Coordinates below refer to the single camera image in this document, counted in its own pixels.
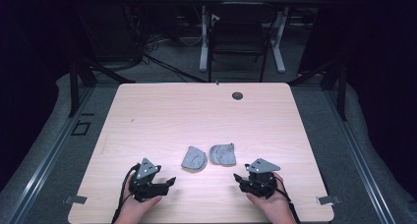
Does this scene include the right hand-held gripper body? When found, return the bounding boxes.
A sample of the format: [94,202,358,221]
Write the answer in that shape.
[240,157,282,200]

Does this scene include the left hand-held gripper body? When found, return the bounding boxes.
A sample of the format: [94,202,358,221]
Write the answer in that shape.
[129,156,170,203]

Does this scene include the grey sock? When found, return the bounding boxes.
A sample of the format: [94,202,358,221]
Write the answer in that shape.
[180,145,209,173]
[208,142,238,167]

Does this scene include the person's left hand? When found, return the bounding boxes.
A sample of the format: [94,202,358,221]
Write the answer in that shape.
[114,173,163,224]

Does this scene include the person's right hand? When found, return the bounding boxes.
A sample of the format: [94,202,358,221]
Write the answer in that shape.
[246,171,298,224]

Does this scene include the grey tape strip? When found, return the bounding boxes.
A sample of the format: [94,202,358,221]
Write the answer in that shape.
[63,195,89,205]
[316,195,342,206]

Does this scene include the black metal stand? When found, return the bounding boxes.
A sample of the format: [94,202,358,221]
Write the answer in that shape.
[67,57,136,119]
[287,57,349,122]

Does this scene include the white desk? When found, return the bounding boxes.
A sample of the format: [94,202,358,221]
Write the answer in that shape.
[180,0,327,74]

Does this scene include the black chair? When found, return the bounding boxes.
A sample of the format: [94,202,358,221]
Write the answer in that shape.
[207,2,278,84]

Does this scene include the dark curtain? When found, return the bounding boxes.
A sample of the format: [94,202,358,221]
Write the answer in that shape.
[298,0,417,200]
[0,0,78,193]

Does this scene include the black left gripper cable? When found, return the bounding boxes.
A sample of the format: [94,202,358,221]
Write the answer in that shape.
[111,163,142,224]

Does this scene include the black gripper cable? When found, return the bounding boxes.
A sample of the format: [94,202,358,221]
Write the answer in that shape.
[111,163,142,224]
[259,178,302,224]

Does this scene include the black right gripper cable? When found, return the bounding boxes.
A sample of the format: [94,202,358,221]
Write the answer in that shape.
[259,178,302,224]

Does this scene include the aluminium floor rail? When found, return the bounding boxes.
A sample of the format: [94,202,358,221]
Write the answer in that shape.
[323,85,398,224]
[2,85,96,224]

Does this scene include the black floor cables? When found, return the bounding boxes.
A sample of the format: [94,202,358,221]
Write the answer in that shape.
[123,3,209,84]

